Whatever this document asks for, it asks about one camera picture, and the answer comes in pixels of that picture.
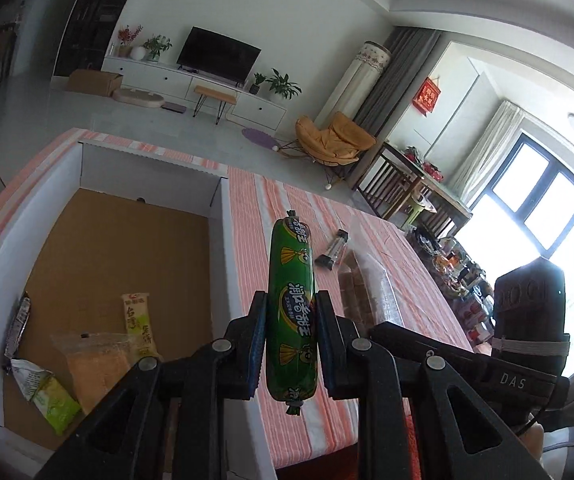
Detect person's right hand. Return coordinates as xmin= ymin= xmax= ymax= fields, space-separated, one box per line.
xmin=520 ymin=422 xmax=545 ymax=461

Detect beige oval scratch pad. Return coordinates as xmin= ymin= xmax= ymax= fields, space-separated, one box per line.
xmin=112 ymin=87 xmax=164 ymax=109

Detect red flowers in vase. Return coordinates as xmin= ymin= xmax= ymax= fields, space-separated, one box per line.
xmin=117 ymin=24 xmax=144 ymax=57

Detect orange lounge chair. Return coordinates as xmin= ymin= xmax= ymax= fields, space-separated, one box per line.
xmin=281 ymin=111 xmax=377 ymax=181

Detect black framed window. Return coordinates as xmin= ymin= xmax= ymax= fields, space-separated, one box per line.
xmin=467 ymin=130 xmax=574 ymax=381

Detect grey curtain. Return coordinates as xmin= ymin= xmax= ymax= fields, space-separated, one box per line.
xmin=352 ymin=27 xmax=440 ymax=136

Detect red wall hanging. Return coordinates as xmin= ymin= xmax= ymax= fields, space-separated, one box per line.
xmin=412 ymin=77 xmax=441 ymax=116

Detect large green potted plant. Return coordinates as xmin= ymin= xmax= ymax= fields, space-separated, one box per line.
xmin=265 ymin=69 xmax=302 ymax=101

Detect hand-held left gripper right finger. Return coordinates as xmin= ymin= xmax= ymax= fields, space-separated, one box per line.
xmin=314 ymin=290 xmax=550 ymax=480

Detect white television cabinet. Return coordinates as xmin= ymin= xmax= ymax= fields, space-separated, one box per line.
xmin=101 ymin=56 xmax=288 ymax=131

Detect green plastic stool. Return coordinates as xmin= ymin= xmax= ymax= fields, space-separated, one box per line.
xmin=404 ymin=200 xmax=435 ymax=226

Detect yellow rice cracker packet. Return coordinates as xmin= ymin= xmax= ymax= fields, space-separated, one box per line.
xmin=121 ymin=292 xmax=160 ymax=361

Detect black television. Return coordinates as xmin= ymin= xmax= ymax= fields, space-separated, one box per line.
xmin=177 ymin=26 xmax=262 ymax=85

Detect clear bag of bread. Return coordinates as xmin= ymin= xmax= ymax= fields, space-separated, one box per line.
xmin=49 ymin=331 xmax=140 ymax=416

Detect brown cardboard box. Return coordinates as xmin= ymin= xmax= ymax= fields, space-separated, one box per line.
xmin=63 ymin=69 xmax=124 ymax=98

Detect white curtain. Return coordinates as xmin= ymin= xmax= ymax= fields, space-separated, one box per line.
xmin=447 ymin=100 xmax=525 ymax=193

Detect green snack packet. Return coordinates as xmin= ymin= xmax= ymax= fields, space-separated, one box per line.
xmin=32 ymin=376 xmax=82 ymax=436

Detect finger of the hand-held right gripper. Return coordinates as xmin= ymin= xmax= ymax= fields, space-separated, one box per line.
xmin=369 ymin=322 xmax=563 ymax=408

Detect dark bookshelf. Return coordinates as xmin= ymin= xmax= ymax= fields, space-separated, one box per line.
xmin=52 ymin=0 xmax=148 ymax=78

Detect black and grey snack bar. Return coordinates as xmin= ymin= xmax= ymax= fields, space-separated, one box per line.
xmin=315 ymin=229 xmax=349 ymax=272

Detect covered standing air conditioner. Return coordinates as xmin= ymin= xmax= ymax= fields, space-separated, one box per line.
xmin=319 ymin=41 xmax=392 ymax=128

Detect grey and white snack packet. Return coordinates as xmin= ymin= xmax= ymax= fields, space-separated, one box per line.
xmin=9 ymin=358 xmax=52 ymax=401

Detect white cardboard box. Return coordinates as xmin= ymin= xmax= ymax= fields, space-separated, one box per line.
xmin=0 ymin=140 xmax=278 ymax=480

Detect purple round mat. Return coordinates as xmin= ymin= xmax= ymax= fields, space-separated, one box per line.
xmin=241 ymin=127 xmax=279 ymax=148

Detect clear bag of brown biscuits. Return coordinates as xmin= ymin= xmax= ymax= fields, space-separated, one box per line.
xmin=338 ymin=250 xmax=403 ymax=333

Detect silver snack bar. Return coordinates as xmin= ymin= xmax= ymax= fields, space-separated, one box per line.
xmin=3 ymin=296 xmax=32 ymax=368

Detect dark wooden slatted desk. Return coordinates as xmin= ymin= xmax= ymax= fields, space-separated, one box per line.
xmin=352 ymin=141 xmax=473 ymax=238

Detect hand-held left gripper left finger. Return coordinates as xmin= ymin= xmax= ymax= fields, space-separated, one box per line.
xmin=34 ymin=290 xmax=268 ymax=480

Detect cluster of jars and containers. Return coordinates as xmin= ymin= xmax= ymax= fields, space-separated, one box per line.
xmin=409 ymin=225 xmax=498 ymax=351

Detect green sausage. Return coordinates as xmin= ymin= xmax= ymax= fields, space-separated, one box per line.
xmin=267 ymin=210 xmax=318 ymax=416

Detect wooden bench with metal legs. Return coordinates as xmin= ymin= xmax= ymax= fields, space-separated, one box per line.
xmin=193 ymin=85 xmax=238 ymax=125

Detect green plant with pink flowers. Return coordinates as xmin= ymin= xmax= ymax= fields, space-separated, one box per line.
xmin=143 ymin=35 xmax=173 ymax=63

